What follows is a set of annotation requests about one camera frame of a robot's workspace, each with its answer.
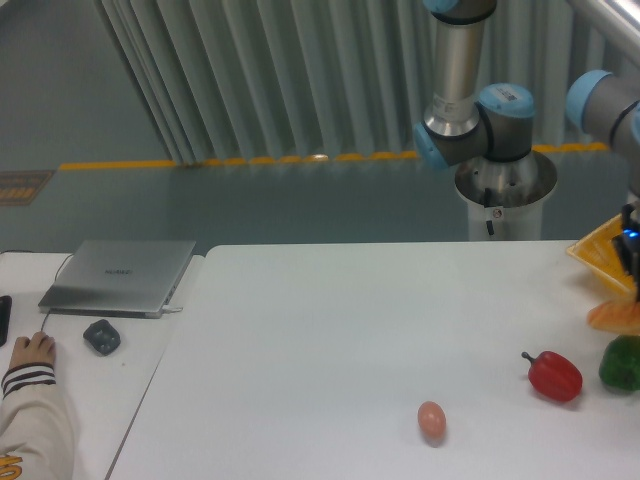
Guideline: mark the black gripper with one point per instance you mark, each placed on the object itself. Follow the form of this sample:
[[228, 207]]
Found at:
[[626, 244]]

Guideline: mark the orange triangular bread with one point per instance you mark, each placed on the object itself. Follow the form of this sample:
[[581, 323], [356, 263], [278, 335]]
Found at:
[[620, 317]]

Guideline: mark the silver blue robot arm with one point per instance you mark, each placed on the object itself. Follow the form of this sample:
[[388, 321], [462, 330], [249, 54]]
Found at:
[[487, 136]]

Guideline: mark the cream sleeved forearm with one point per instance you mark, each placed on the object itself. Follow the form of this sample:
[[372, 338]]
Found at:
[[37, 439]]

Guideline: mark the person's hand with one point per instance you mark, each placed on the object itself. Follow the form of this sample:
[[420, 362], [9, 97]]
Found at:
[[38, 349]]

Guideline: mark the yellow plastic basket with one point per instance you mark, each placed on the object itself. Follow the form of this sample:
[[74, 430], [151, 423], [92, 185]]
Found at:
[[596, 251]]

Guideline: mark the green bell pepper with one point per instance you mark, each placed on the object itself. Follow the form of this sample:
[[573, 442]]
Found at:
[[619, 367]]

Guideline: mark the red bell pepper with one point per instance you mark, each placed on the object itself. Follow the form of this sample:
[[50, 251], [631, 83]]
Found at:
[[554, 376]]

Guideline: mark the brown egg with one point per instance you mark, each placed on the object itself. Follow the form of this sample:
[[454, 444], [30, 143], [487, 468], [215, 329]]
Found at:
[[432, 420]]

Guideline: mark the pleated grey curtain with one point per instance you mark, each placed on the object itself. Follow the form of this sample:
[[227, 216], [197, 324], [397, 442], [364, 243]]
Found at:
[[252, 79]]

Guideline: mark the silver closed laptop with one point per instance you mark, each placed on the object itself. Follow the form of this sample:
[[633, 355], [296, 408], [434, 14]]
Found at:
[[122, 278]]

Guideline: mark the dark earbuds case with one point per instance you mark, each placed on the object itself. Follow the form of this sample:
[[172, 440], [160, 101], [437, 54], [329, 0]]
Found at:
[[102, 337]]

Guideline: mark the white side table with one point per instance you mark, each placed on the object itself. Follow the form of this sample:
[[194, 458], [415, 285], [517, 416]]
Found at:
[[102, 393]]

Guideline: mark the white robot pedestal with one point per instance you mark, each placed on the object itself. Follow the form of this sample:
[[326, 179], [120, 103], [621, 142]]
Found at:
[[505, 201]]

